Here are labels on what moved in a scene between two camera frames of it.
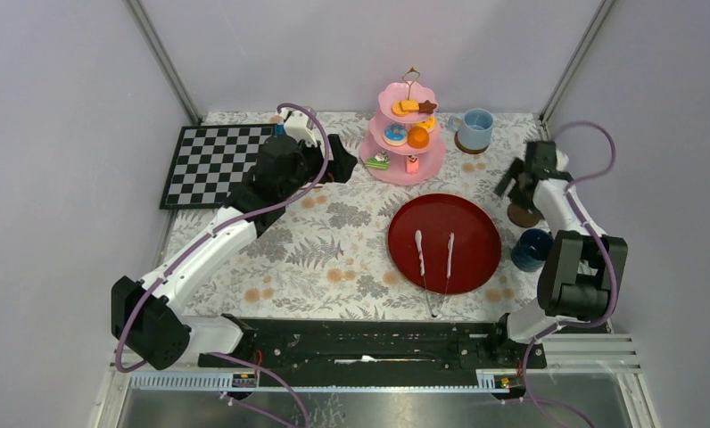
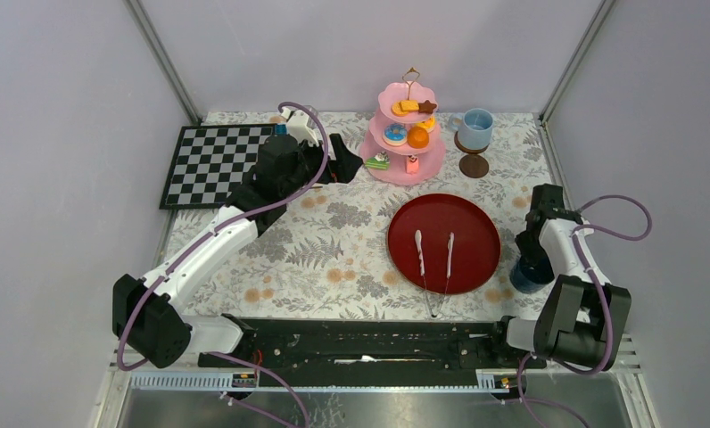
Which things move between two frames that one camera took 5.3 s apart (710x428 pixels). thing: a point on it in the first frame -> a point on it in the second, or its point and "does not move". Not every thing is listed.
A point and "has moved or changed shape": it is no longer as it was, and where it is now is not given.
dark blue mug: [532, 250] has moved or changed shape
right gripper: [514, 172] -> [526, 253]
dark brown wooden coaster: [522, 217] -> [474, 166]
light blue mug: [474, 129] does not move
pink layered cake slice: [412, 165] does not move
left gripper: [338, 170] does not move
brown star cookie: [426, 107] does not move
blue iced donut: [395, 134] does not move
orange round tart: [417, 137] does not move
